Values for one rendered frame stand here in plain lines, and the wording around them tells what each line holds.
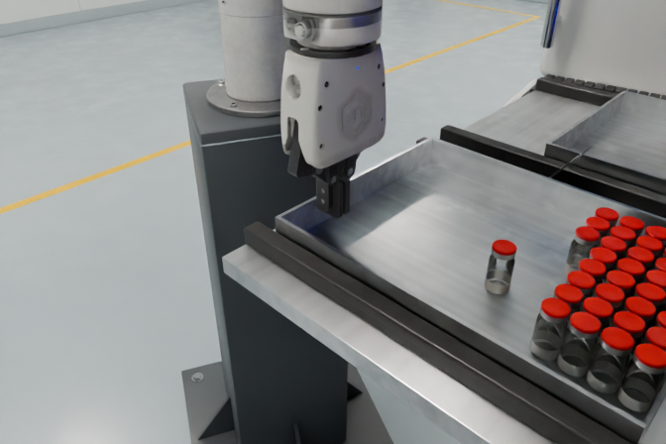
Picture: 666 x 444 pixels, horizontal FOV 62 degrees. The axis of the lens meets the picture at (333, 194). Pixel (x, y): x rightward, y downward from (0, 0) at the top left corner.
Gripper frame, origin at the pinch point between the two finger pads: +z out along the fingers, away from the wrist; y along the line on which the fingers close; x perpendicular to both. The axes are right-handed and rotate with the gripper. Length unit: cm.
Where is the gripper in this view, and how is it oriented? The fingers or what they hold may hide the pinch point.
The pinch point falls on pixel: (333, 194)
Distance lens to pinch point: 56.2
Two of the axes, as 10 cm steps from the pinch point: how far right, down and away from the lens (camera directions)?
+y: 6.9, -3.6, 6.2
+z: 0.0, 8.6, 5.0
